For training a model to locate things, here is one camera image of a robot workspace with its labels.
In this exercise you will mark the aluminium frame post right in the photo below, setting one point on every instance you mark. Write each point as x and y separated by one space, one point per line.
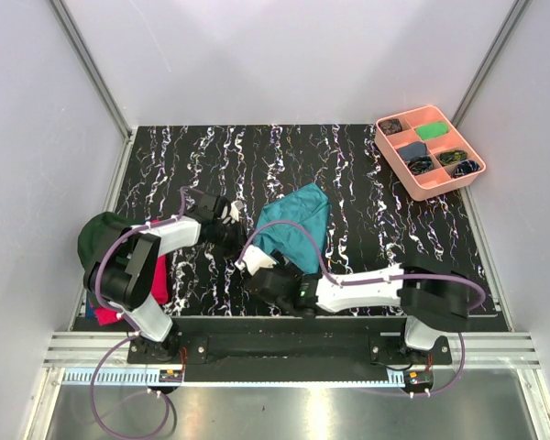
507 27

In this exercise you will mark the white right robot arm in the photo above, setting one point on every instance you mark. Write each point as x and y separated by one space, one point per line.
435 299

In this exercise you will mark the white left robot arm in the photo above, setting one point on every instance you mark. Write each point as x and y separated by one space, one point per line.
121 271

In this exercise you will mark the pink folded cloth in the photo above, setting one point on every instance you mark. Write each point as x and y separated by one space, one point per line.
159 292

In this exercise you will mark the blue black rolled cloth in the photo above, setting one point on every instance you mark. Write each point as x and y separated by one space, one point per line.
465 168

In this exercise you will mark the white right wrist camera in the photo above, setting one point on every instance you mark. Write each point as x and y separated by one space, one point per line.
255 259

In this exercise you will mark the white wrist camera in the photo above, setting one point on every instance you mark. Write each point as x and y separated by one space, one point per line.
255 259
231 212

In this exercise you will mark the dark green baseball cap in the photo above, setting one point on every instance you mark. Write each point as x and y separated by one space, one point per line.
92 232

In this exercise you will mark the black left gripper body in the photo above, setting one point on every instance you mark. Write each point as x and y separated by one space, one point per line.
227 236

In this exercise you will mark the dark patterned rolled cloth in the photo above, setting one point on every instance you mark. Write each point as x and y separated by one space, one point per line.
390 126

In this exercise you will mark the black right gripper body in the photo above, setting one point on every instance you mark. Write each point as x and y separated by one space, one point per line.
285 268

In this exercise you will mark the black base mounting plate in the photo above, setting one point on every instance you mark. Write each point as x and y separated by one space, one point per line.
281 370

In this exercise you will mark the teal cloth napkin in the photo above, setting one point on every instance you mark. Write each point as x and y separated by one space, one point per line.
301 227

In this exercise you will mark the aluminium frame post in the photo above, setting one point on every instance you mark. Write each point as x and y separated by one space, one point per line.
86 59
507 27

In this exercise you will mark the aluminium front rail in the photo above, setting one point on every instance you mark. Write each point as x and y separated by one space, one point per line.
480 350

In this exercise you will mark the yellow black rolled cloth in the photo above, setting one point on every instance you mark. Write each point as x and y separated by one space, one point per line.
450 157

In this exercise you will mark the grey blue rolled cloth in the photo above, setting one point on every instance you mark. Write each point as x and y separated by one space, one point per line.
412 151

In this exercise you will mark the pink compartment tray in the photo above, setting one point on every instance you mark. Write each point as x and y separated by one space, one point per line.
439 180

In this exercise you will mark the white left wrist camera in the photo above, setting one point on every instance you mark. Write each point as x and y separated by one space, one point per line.
231 212

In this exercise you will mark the green rolled cloth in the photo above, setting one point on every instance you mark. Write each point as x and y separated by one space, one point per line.
432 130

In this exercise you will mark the black patterned rolled cloth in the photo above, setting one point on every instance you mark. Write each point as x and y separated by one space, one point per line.
421 165

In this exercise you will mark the aluminium frame post left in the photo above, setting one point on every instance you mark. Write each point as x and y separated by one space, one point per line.
86 59

